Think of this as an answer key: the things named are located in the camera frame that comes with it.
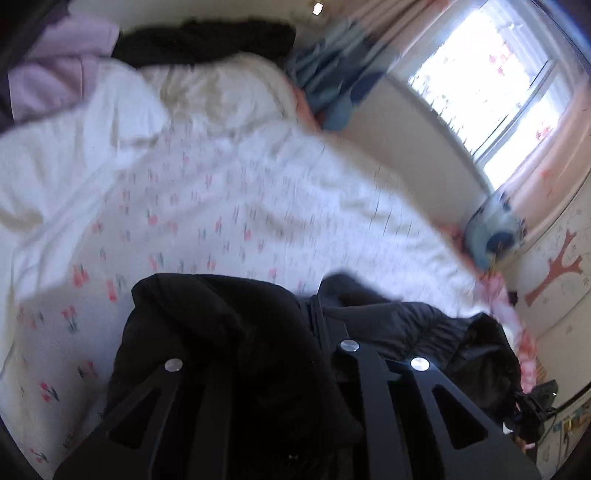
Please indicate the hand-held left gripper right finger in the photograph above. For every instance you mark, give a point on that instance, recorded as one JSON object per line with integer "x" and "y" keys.
{"x": 369, "y": 383}

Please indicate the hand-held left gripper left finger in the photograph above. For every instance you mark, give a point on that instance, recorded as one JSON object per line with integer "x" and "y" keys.
{"x": 210, "y": 415}

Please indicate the black puffer jacket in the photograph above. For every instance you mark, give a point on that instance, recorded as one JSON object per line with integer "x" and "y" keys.
{"x": 231, "y": 323}

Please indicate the pink patterned cloth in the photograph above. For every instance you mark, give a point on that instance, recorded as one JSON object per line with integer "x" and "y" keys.
{"x": 498, "y": 300}

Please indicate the small black item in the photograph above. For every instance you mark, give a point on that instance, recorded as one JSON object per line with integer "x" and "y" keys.
{"x": 535, "y": 406}

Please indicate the cherry print bed sheet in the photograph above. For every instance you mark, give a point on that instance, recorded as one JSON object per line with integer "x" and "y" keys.
{"x": 184, "y": 230}

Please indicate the blue whale print curtain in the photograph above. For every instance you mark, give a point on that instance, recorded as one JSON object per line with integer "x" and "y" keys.
{"x": 332, "y": 78}
{"x": 494, "y": 230}

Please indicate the pink bed cover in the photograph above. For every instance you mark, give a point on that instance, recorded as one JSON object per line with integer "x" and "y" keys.
{"x": 304, "y": 110}

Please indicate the white plain quilt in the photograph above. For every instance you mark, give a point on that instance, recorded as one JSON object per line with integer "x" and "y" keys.
{"x": 69, "y": 147}

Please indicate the white striped duvet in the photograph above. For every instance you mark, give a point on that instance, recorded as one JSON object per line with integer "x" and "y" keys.
{"x": 217, "y": 92}

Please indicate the window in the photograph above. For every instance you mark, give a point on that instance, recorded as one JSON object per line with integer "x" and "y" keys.
{"x": 485, "y": 60}

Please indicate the purple and lilac jacket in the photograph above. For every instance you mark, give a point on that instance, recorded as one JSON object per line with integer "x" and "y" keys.
{"x": 55, "y": 78}

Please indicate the black coat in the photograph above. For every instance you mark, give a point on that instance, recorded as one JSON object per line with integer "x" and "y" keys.
{"x": 184, "y": 44}

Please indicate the tree wall decal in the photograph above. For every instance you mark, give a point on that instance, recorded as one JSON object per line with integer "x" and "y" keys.
{"x": 561, "y": 267}

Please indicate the wall socket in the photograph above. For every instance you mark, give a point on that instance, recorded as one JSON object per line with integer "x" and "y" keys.
{"x": 317, "y": 8}

